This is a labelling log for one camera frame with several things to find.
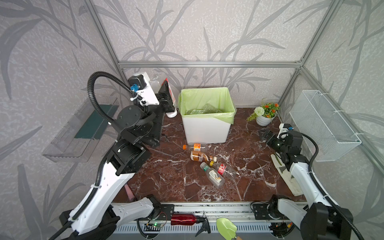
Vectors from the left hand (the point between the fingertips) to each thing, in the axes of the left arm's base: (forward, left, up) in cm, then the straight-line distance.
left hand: (166, 78), depth 48 cm
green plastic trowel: (-37, -24, -57) cm, 72 cm away
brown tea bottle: (-2, -11, -54) cm, 55 cm away
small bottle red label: (-10, -25, -53) cm, 60 cm away
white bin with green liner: (+9, -15, -28) cm, 33 cm away
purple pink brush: (-22, +26, -57) cm, 67 cm away
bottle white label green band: (-16, -20, -52) cm, 58 cm away
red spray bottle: (-34, -1, -52) cm, 63 cm away
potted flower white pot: (+25, -54, -45) cm, 75 cm away
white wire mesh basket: (+4, -65, -23) cm, 69 cm away
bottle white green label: (+24, -7, -43) cm, 49 cm away
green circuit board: (-36, +10, -58) cm, 69 cm away
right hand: (+8, -47, -39) cm, 62 cm away
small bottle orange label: (+4, -9, -53) cm, 54 cm away
